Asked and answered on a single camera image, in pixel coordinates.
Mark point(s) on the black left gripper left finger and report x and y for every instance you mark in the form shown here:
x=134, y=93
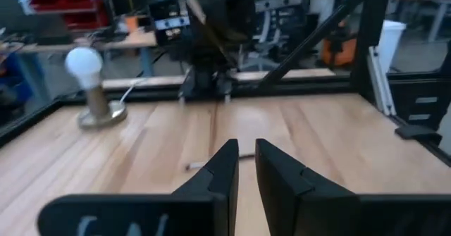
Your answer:
x=204, y=215

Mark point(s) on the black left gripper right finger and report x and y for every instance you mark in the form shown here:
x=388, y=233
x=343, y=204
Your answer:
x=317, y=215

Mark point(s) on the black makeup brush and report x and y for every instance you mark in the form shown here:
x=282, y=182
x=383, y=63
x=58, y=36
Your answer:
x=195, y=165

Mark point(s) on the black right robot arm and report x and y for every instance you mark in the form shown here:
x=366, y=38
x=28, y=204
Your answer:
x=211, y=35

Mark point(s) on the black flat pad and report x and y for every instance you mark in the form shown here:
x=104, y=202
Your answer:
x=417, y=132

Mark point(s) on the silver aluminium profile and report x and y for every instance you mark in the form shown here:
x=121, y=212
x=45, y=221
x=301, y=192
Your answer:
x=380, y=84

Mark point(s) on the black drawer cabinet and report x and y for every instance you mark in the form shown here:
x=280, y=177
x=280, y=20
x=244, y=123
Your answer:
x=423, y=102

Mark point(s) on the orange vacuum cleaner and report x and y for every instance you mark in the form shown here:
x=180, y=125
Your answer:
x=338, y=53

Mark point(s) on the white bin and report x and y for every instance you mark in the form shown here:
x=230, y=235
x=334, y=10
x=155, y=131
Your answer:
x=389, y=42

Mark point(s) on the grey office chair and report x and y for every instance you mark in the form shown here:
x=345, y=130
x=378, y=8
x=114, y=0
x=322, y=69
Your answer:
x=262, y=35

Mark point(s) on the wooden workbench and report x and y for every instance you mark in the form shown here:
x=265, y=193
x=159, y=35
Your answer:
x=134, y=40

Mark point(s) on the brass lamp with white bulb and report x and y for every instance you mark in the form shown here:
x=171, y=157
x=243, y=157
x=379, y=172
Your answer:
x=84, y=65

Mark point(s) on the orange cup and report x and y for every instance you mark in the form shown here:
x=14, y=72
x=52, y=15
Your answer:
x=131, y=24

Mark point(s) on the blue bin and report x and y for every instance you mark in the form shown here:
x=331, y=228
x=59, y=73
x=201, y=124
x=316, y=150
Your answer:
x=14, y=81

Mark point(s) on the grey table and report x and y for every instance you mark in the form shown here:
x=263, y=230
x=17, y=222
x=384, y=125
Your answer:
x=433, y=3

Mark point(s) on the shelf with red bins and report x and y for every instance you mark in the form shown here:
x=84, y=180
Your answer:
x=70, y=3

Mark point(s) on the black table edge frame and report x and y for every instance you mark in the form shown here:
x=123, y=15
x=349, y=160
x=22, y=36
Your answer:
x=303, y=87

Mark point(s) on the black diagonal frame strut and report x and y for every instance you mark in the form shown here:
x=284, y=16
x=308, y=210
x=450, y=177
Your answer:
x=317, y=31

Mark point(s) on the black vertical frame post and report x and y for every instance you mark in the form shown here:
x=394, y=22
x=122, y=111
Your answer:
x=370, y=35

